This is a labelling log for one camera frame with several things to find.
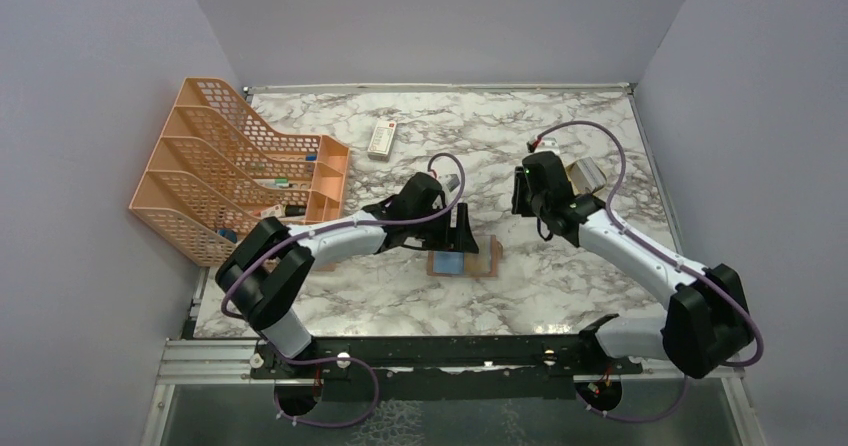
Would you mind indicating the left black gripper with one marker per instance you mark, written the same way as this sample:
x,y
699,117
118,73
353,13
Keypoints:
x,y
459,238

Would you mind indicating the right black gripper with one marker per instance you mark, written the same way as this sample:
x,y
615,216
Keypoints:
x,y
519,204

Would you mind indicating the tan leather card holder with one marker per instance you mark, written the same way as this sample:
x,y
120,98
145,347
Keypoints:
x,y
484,264

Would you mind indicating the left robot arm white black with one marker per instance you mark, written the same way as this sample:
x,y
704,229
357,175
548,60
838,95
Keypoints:
x,y
265,273

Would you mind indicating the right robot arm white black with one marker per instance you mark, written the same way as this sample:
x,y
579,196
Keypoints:
x,y
706,319

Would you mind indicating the white red small box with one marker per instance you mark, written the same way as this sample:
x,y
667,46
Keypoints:
x,y
381,141

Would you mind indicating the orange plastic file rack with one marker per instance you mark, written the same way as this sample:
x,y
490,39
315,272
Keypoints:
x,y
217,165

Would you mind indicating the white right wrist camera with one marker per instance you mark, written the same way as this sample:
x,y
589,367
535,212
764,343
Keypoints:
x,y
548,143

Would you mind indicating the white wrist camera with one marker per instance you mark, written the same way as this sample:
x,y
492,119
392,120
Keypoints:
x,y
548,143
449,182

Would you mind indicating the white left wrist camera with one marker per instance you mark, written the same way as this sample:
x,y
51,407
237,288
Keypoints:
x,y
449,182

